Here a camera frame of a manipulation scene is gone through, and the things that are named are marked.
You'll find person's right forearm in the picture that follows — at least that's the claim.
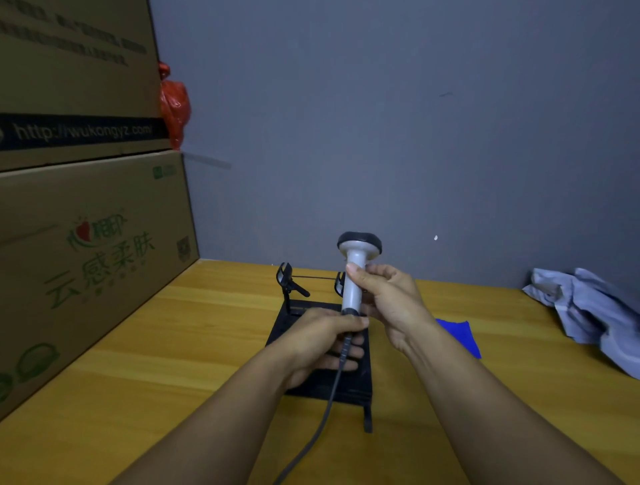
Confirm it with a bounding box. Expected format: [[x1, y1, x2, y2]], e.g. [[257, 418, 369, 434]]
[[400, 319, 626, 485]]

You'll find crumpled grey plastic bag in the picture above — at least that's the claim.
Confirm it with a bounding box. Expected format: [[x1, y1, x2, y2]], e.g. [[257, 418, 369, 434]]
[[522, 268, 640, 380]]

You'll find cardboard box with black band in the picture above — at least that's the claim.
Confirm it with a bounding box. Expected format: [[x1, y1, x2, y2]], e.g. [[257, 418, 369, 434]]
[[0, 0, 172, 173]]

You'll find white handheld barcode scanner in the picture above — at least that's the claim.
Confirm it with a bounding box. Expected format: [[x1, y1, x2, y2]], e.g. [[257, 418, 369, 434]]
[[337, 231, 383, 318]]

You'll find black stand with clips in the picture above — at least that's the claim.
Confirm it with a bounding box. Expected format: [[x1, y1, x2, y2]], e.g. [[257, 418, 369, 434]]
[[265, 262, 375, 434]]

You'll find red plastic bag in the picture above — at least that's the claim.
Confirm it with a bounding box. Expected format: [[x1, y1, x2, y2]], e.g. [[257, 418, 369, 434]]
[[158, 61, 192, 151]]

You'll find person's left forearm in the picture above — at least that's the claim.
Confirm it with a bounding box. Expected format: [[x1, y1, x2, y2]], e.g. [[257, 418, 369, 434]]
[[110, 343, 302, 485]]

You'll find blue cloth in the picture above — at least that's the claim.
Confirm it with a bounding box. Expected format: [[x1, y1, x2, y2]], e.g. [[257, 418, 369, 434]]
[[435, 318, 482, 360]]

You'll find person's right hand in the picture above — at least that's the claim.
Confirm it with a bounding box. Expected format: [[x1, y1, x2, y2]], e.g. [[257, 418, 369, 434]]
[[345, 262, 437, 357]]

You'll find grey scanner cable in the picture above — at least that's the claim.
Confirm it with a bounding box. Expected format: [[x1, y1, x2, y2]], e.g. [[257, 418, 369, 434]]
[[272, 314, 357, 485]]

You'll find person's left hand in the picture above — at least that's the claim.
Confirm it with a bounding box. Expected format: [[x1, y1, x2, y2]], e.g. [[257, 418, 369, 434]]
[[272, 307, 371, 392]]

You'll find cardboard box with green print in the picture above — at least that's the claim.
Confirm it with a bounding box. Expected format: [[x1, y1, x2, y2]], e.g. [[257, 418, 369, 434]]
[[0, 150, 200, 421]]

